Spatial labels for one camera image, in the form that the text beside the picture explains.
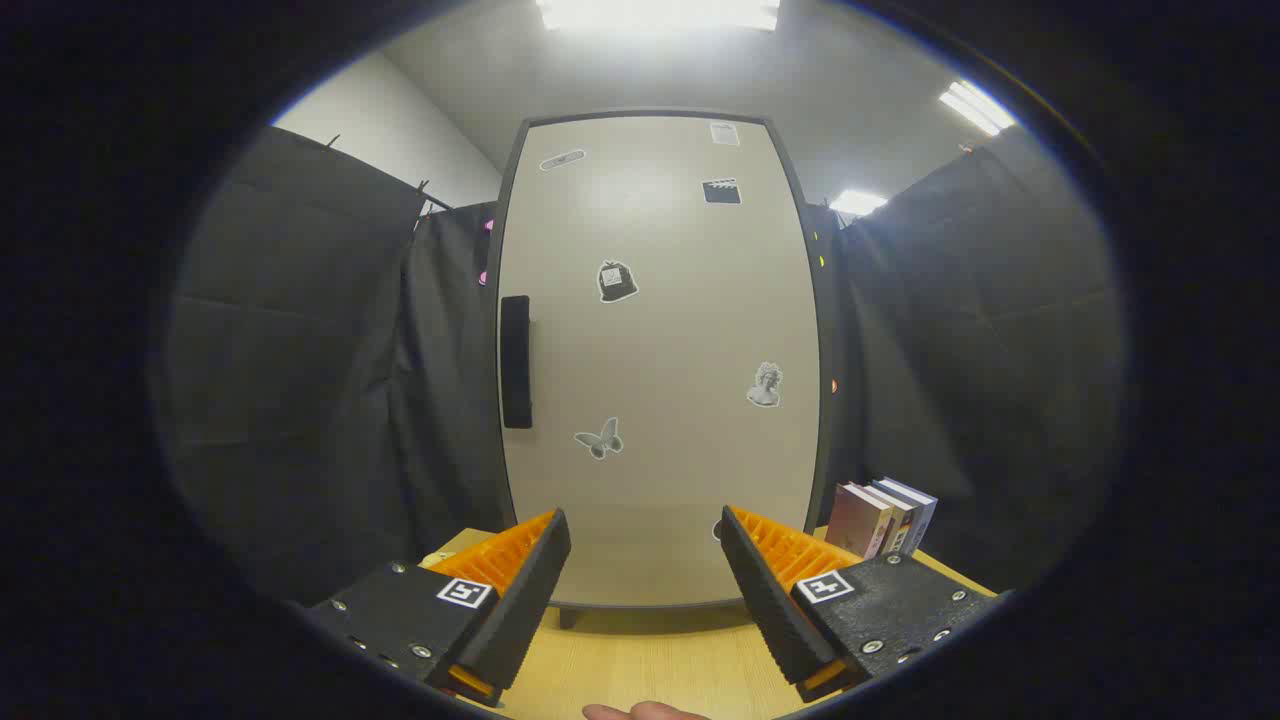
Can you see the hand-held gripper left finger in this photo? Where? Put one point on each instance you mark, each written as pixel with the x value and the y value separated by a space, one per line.
pixel 530 600

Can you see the small ceiling light panel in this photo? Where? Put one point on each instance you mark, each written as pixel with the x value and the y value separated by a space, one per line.
pixel 858 202

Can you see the long ceiling light panel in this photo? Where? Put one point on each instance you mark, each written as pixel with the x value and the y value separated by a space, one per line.
pixel 975 108

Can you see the white cover book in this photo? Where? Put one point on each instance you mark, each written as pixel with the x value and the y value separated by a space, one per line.
pixel 893 525

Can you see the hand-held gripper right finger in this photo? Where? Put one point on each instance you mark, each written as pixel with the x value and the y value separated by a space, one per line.
pixel 765 600

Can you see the black backdrop cloth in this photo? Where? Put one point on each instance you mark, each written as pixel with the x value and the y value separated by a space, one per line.
pixel 300 350

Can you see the dark grey cabinet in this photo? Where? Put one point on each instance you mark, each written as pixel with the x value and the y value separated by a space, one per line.
pixel 827 300

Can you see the large ceiling light panel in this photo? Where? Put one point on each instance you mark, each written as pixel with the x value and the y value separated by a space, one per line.
pixel 655 12

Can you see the dark spine book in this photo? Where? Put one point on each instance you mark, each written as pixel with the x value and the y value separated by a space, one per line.
pixel 908 535

